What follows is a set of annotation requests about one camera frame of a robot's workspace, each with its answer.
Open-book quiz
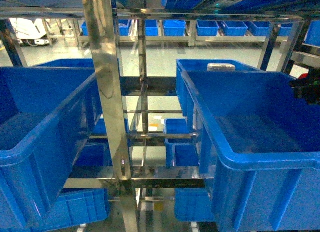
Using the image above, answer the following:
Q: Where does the blue bin lower left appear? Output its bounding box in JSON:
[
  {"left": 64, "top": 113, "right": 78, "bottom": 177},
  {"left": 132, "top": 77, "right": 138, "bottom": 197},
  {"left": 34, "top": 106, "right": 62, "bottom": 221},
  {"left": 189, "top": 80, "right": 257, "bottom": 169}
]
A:
[{"left": 43, "top": 189, "right": 110, "bottom": 230}]

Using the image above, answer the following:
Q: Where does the blue bin lower right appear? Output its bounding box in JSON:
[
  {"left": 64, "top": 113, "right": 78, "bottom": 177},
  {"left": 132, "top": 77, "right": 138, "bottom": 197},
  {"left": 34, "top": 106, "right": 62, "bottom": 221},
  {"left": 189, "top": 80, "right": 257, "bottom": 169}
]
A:
[{"left": 174, "top": 188, "right": 216, "bottom": 222}]

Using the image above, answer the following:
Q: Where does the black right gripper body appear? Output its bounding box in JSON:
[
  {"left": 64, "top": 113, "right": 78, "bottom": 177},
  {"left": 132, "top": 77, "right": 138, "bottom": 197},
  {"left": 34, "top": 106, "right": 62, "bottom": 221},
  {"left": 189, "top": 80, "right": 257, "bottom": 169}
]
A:
[{"left": 289, "top": 69, "right": 320, "bottom": 105}]

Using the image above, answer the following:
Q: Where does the large blue bin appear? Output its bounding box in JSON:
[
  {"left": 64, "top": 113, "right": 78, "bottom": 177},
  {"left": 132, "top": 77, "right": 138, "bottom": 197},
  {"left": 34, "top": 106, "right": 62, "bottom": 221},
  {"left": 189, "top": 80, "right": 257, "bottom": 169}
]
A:
[
  {"left": 0, "top": 67, "right": 102, "bottom": 229},
  {"left": 181, "top": 71, "right": 320, "bottom": 231}
]

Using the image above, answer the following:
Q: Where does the stainless steel vertical post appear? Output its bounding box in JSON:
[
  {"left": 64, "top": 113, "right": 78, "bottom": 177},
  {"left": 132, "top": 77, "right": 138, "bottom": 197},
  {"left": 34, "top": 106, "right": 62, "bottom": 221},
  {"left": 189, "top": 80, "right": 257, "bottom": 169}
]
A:
[{"left": 82, "top": 0, "right": 139, "bottom": 231}]

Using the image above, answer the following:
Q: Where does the blue bin behind right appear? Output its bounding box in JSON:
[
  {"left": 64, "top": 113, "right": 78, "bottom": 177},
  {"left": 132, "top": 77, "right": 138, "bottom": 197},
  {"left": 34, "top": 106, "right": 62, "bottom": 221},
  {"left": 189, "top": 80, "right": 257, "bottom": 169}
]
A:
[{"left": 176, "top": 59, "right": 260, "bottom": 117}]

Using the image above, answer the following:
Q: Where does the large blue bin on left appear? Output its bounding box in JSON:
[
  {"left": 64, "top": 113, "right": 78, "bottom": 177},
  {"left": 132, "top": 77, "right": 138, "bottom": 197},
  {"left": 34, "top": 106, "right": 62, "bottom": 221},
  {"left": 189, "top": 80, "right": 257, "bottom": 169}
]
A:
[{"left": 0, "top": 67, "right": 102, "bottom": 229}]

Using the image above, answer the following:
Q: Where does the large blue bin on right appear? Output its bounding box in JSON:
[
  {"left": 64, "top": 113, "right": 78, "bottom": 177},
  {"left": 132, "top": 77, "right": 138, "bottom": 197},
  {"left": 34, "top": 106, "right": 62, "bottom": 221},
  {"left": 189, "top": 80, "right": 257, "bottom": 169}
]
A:
[{"left": 181, "top": 71, "right": 320, "bottom": 231}]

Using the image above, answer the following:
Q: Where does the white jar lid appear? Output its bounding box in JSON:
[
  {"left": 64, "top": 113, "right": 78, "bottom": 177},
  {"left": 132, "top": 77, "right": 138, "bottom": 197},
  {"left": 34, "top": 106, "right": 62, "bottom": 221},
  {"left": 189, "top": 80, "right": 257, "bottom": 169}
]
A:
[{"left": 207, "top": 63, "right": 236, "bottom": 71}]

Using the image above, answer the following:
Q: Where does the blue bin behind left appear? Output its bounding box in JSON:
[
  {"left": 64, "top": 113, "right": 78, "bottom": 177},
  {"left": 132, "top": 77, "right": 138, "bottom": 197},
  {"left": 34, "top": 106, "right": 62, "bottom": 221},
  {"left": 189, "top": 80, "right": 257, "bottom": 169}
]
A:
[{"left": 29, "top": 58, "right": 95, "bottom": 78}]

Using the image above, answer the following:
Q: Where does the small blue bin lower centre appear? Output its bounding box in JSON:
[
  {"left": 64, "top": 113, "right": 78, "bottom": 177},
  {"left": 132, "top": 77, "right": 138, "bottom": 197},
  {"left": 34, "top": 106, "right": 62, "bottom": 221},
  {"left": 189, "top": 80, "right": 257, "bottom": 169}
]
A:
[{"left": 163, "top": 118, "right": 199, "bottom": 167}]

